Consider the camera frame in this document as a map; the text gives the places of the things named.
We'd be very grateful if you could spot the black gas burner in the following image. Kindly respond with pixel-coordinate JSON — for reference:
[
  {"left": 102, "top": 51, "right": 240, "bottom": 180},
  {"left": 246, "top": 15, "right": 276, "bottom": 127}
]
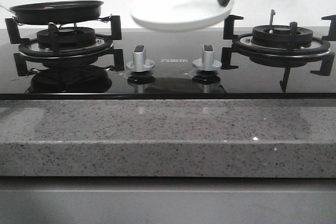
[
  {"left": 251, "top": 25, "right": 313, "bottom": 49},
  {"left": 37, "top": 27, "right": 96, "bottom": 50}
]

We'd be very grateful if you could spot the silver stove knob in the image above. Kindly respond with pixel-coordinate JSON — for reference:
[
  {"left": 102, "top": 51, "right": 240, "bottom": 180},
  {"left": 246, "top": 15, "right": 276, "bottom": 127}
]
[
  {"left": 126, "top": 45, "right": 155, "bottom": 72},
  {"left": 193, "top": 44, "right": 222, "bottom": 71}
]

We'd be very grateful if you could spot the wire pan stand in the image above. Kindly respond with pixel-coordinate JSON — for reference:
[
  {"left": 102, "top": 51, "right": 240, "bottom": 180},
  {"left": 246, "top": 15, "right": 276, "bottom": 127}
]
[{"left": 5, "top": 15, "right": 112, "bottom": 30}]

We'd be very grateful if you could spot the black frying pan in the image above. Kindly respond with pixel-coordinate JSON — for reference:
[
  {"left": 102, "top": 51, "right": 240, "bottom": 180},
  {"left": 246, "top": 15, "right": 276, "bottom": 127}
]
[{"left": 9, "top": 0, "right": 104, "bottom": 25}]

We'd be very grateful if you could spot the grey cabinet front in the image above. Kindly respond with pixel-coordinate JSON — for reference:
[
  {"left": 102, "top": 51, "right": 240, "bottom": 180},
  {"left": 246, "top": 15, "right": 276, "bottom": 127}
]
[{"left": 1, "top": 177, "right": 335, "bottom": 223}]

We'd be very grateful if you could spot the left black gas burner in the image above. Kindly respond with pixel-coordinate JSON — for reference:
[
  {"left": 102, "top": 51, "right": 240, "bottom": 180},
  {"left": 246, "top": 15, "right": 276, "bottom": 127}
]
[{"left": 37, "top": 27, "right": 96, "bottom": 50}]

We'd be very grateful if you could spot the white round plate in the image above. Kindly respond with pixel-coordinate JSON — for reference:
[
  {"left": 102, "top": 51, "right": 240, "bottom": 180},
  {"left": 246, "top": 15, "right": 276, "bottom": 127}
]
[{"left": 130, "top": 0, "right": 234, "bottom": 31}]

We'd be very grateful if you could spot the right black pan support grate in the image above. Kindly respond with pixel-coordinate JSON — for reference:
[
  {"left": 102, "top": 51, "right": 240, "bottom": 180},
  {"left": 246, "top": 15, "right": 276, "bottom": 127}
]
[{"left": 221, "top": 15, "right": 335, "bottom": 76}]

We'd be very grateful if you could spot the black pan support grate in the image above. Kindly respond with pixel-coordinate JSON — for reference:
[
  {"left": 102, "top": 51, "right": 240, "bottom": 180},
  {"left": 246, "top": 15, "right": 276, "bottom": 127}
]
[
  {"left": 221, "top": 15, "right": 335, "bottom": 76},
  {"left": 5, "top": 15, "right": 122, "bottom": 59}
]

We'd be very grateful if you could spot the left black pan support grate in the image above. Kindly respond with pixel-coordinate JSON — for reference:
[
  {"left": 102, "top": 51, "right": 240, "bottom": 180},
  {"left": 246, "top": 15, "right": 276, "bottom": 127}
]
[{"left": 5, "top": 15, "right": 122, "bottom": 59}]

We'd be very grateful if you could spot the right silver stove knob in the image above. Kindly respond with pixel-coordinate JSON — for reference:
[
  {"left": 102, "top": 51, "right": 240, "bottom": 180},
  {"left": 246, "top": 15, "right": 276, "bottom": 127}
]
[{"left": 193, "top": 44, "right": 222, "bottom": 71}]

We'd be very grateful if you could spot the black glass gas stove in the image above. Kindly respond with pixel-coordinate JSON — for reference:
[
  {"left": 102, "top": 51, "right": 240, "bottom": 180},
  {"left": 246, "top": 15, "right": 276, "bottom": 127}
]
[{"left": 1, "top": 28, "right": 335, "bottom": 100}]

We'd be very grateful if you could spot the right black gas burner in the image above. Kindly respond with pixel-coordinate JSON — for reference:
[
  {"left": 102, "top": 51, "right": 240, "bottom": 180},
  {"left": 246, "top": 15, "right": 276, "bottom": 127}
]
[{"left": 251, "top": 25, "right": 313, "bottom": 49}]

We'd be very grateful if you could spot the left silver stove knob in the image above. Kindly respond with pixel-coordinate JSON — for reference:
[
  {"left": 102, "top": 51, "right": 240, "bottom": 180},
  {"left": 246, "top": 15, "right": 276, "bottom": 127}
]
[{"left": 126, "top": 45, "right": 155, "bottom": 72}]

